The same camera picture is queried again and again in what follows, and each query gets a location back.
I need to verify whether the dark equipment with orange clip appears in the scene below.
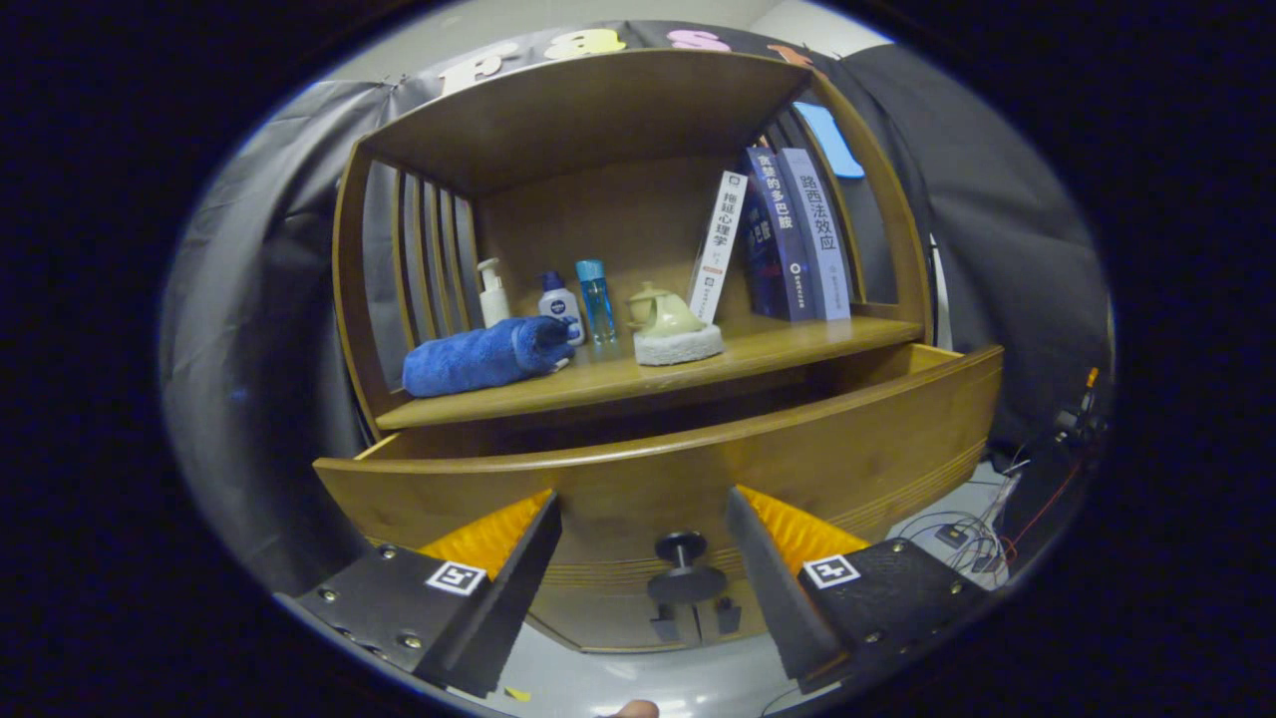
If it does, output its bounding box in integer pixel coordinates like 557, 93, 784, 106
1047, 367, 1110, 460

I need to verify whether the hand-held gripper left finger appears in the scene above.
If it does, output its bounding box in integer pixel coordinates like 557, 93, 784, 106
274, 489, 564, 699

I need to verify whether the clear blue bottle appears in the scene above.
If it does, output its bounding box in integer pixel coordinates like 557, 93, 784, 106
575, 259, 618, 345

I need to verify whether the blue folded towel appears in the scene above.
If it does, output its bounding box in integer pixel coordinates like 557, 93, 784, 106
402, 315, 577, 399

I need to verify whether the wooden cabinet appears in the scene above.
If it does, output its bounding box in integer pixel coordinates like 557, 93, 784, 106
331, 48, 936, 654

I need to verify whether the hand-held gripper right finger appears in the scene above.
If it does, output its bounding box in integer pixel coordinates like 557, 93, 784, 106
725, 485, 993, 696

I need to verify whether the light purple book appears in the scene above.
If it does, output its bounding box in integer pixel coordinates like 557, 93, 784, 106
778, 148, 853, 322

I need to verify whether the tangle of floor cables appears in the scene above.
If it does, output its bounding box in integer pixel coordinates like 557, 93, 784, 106
887, 439, 1088, 579

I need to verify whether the wooden drawer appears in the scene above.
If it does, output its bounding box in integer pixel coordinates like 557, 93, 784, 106
312, 342, 1005, 604

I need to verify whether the wooden countertop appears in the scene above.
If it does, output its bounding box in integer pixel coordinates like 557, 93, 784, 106
377, 315, 926, 432

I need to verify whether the white bottle with blue cap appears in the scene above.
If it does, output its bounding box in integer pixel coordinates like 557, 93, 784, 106
538, 271, 586, 347

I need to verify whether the dark blue book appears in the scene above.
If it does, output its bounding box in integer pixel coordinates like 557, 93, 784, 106
742, 148, 820, 323

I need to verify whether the wooden cabinet door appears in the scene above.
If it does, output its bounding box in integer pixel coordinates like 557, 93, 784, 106
528, 583, 684, 654
688, 598, 774, 644

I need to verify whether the white book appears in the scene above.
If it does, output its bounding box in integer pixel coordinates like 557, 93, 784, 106
688, 171, 750, 324

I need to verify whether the white pump bottle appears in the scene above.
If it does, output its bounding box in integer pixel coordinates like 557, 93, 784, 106
476, 257, 511, 328

